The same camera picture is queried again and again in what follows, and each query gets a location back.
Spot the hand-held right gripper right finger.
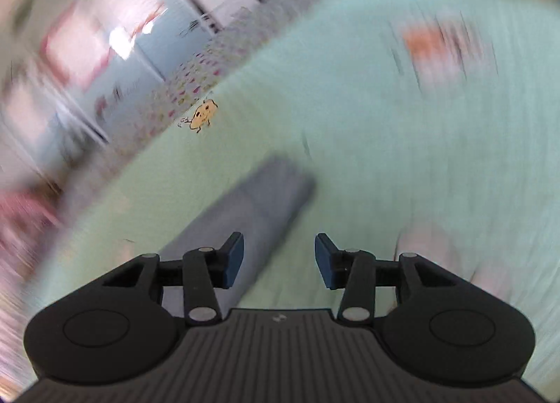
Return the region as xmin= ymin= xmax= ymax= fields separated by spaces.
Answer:
xmin=315 ymin=232 xmax=458 ymax=326

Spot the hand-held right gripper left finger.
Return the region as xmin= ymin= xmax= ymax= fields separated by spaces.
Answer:
xmin=101 ymin=232 xmax=245 ymax=326

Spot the light blue fleece garment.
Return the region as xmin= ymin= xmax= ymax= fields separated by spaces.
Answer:
xmin=160 ymin=156 xmax=318 ymax=320

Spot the green bee print bed mat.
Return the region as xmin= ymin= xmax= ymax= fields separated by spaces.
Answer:
xmin=39 ymin=0 xmax=560 ymax=403

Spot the dotted bed sheet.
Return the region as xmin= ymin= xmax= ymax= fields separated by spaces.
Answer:
xmin=109 ymin=0 xmax=316 ymax=150

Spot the pink floral cloth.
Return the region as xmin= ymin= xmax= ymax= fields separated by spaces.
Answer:
xmin=0 ymin=191 xmax=62 ymax=255

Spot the sliding door wardrobe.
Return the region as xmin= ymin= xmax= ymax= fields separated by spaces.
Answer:
xmin=0 ymin=0 xmax=263 ymax=176

